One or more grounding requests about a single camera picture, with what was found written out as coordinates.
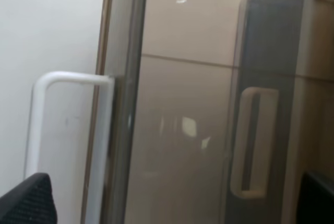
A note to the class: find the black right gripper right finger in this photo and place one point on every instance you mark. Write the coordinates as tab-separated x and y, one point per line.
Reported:
318	198

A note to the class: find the smoky transparent drawer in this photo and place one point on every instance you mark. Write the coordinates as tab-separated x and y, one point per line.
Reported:
160	151
281	111

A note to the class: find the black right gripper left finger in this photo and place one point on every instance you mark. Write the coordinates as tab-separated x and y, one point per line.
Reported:
31	201

